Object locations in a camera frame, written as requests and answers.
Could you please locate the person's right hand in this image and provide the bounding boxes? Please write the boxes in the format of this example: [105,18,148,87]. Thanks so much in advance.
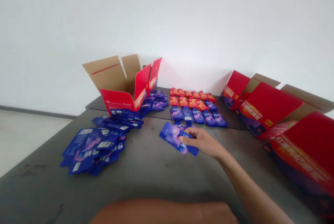
[178,127,223,160]

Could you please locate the blue purple snack packet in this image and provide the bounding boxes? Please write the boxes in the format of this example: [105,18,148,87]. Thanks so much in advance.
[159,121,199,157]

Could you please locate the row of blue packets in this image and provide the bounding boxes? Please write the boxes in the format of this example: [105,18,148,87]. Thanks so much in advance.
[170,100,229,131]

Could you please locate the rows of red packets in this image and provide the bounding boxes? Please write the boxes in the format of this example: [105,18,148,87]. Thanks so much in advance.
[169,87,217,112]

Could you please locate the small open red blue carton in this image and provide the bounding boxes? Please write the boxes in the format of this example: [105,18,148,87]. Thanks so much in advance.
[220,70,281,111]

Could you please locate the small heap of blue packets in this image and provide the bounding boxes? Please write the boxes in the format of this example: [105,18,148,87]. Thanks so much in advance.
[140,90,170,115]

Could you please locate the medium open red blue carton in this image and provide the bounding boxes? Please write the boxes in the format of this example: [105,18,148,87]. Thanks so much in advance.
[236,81,334,139]

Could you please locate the fanned stack of blue packets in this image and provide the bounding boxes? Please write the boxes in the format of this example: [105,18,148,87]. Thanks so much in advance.
[91,109,145,132]

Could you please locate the large open red blue carton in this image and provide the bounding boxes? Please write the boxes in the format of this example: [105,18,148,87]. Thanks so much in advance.
[263,111,334,221]

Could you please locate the open red cardboard carton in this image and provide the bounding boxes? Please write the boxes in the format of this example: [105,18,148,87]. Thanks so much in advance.
[82,54,163,113]

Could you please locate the scattered pile of blue packets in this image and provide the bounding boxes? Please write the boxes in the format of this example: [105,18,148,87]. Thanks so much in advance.
[59,127,127,176]

